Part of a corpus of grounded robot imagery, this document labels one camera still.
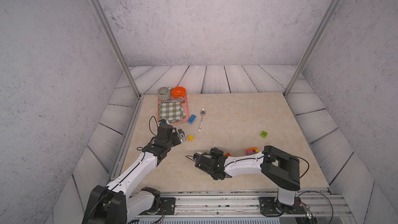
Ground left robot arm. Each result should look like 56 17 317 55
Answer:
82 123 186 224

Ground metal utensil on tray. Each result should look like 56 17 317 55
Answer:
161 97 185 104

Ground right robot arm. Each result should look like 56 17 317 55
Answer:
193 145 301 206

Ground striped grey mug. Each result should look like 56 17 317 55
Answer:
157 87 173 102

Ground aluminium front rail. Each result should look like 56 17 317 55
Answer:
130 190 357 224

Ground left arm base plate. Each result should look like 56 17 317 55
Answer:
146 197 176 215

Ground blue long lego brick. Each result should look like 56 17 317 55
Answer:
188 115 197 124

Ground left aluminium frame post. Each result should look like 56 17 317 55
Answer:
89 0 141 99

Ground aluminium frame post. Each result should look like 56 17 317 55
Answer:
89 0 141 99
284 0 342 99

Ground metal spoon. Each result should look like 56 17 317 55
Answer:
198 108 206 132

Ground right aluminium frame post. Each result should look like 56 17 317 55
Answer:
284 0 342 99

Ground pink tray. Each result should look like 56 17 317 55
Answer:
158 97 189 123

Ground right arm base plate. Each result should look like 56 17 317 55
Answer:
259 197 306 217

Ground lime lego brick far right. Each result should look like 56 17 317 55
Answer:
260 131 267 138

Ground orange bowl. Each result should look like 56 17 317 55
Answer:
171 87 187 98

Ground green checkered cloth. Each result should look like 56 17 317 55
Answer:
159 103 187 123

